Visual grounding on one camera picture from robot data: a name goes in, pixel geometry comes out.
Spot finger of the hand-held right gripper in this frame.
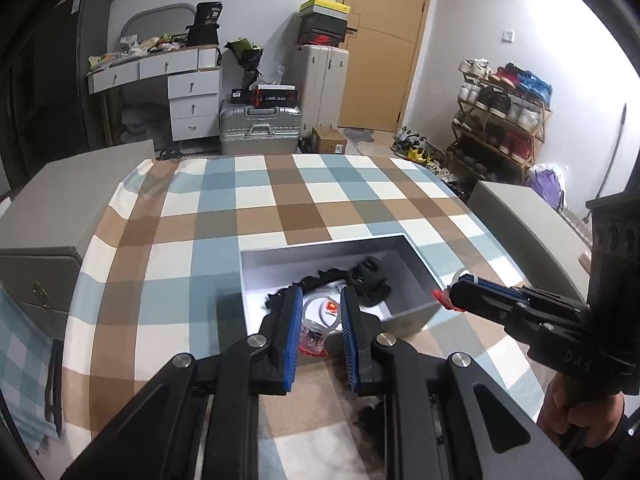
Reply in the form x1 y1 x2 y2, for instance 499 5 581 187
457 278 587 312
446 284 522 327

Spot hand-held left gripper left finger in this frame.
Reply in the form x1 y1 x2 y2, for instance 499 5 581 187
62 287 304 480

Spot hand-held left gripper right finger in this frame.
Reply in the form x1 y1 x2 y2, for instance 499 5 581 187
341 284 583 480

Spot long black hair clip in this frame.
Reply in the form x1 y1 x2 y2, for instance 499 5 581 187
262 267 351 312

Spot black claw hair clip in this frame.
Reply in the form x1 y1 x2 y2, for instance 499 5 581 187
350 256 394 307

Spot grey box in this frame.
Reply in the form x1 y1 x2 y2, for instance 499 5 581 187
239 233 446 346

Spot person's right hand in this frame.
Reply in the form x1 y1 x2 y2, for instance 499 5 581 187
539 374 626 453

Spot grey drawer cabinet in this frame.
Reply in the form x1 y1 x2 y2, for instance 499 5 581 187
467 180 593 311
0 140 156 341

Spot wicker basket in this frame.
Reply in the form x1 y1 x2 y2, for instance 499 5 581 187
562 207 593 241

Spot purple bag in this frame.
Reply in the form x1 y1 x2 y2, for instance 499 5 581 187
530 162 566 208

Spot checked tablecloth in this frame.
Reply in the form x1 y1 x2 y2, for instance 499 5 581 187
65 154 546 480

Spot pile of shoes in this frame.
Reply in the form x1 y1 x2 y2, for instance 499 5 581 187
390 127 471 196

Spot wooden shoe rack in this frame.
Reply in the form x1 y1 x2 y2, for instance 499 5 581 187
445 72 551 183

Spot long thin stick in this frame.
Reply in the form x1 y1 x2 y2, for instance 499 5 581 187
597 103 627 201

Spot rows of shoes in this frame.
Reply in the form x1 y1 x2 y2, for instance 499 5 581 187
457 58 555 158

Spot brown cardboard box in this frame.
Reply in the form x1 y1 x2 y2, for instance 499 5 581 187
311 126 348 155

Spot silver suitcase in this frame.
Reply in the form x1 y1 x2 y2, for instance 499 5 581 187
219 100 303 156

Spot red black flat box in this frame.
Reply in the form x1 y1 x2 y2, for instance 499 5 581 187
250 85 300 108

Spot white desk with drawers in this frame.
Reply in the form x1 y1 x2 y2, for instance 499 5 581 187
87 45 223 143

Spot white upright suitcase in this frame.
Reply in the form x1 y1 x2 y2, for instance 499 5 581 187
291 44 351 136

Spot grey bag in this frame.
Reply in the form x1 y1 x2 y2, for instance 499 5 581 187
120 102 171 148

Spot blue checked cloth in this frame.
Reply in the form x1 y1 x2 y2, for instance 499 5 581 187
0 285 63 453

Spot wooden door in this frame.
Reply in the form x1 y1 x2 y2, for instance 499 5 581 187
336 0 436 132

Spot black wrapped bouquet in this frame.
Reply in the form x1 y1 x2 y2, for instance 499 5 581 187
224 37 264 88

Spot black bag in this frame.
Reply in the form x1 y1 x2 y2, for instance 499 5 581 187
186 1 222 47

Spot pile of desk clutter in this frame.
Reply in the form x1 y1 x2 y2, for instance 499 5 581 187
89 34 188 68

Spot yellow lid shoe box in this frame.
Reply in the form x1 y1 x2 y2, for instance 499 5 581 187
299 0 352 16

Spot dark grey fridge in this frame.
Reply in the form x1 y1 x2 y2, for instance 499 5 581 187
50 0 113 148

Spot dark wardrobe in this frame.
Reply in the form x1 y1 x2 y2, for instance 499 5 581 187
0 0 81 186

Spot grey arched frame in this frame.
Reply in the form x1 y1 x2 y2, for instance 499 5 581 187
120 2 197 41

